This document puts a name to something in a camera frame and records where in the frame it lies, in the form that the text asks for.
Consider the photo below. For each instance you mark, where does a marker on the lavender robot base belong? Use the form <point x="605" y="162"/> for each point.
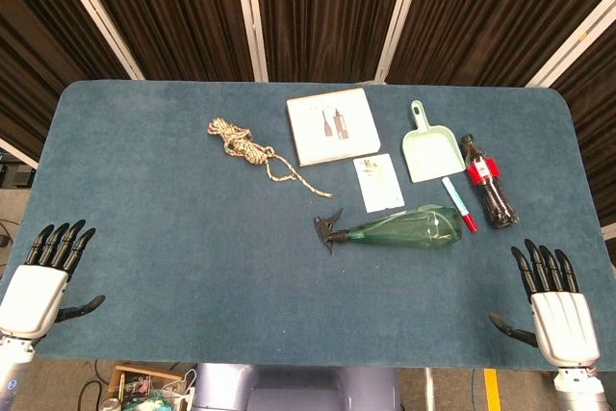
<point x="298" y="389"/>

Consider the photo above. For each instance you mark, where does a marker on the blue carpet table cover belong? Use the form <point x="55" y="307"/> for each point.
<point x="192" y="262"/>

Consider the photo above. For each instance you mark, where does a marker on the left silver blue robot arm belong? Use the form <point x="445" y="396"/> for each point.
<point x="12" y="372"/>

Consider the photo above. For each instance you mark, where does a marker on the wooden box with clutter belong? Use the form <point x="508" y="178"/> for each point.
<point x="139" y="389"/>

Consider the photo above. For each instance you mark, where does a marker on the white marker red cap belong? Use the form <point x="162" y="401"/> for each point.
<point x="457" y="201"/>

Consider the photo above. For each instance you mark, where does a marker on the green transparent spray bottle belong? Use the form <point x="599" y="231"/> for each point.
<point x="414" y="230"/>

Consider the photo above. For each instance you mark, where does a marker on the white table leg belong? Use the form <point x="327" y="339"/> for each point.
<point x="429" y="389"/>

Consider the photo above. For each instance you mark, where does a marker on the mint green plastic dustpan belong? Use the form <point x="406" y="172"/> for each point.
<point x="430" y="153"/>

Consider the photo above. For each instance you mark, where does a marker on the small white printed card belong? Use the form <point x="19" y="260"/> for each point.
<point x="380" y="185"/>

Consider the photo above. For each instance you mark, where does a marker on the white square book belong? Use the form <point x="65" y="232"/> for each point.
<point x="332" y="127"/>

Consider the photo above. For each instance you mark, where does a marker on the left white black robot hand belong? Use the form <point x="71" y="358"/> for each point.
<point x="33" y="295"/>

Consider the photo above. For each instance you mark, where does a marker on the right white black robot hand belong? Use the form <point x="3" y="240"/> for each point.
<point x="563" y="324"/>

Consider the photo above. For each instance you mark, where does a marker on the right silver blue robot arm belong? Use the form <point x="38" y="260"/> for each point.
<point x="577" y="392"/>

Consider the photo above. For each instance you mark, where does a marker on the white partition frame post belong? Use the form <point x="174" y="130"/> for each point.
<point x="397" y="21"/>
<point x="252" y="16"/>
<point x="98" y="11"/>
<point x="572" y="40"/>
<point x="17" y="152"/>

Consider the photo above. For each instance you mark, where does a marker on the yellow floor tape strip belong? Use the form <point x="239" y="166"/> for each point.
<point x="492" y="389"/>

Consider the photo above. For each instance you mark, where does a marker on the dark brown pleated curtain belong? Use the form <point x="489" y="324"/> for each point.
<point x="491" y="11"/>
<point x="38" y="45"/>
<point x="327" y="11"/>
<point x="597" y="108"/>
<point x="173" y="11"/>

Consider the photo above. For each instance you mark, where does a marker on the cola bottle red label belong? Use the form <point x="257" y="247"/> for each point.
<point x="493" y="189"/>

